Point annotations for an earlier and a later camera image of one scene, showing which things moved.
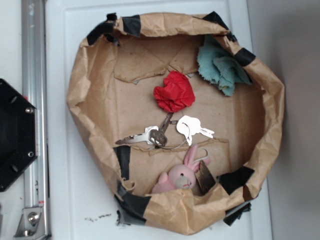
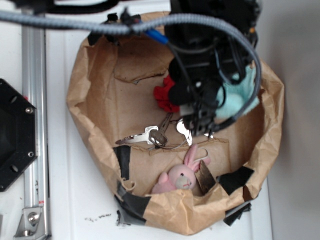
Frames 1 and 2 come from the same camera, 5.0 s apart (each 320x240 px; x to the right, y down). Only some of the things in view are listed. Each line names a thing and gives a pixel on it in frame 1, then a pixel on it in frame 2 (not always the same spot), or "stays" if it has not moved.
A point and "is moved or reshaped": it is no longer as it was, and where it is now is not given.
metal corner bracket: (32, 224) stays
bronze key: (165, 124) stays
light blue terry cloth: (219, 66) is moved or reshaped
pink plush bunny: (180, 177) stays
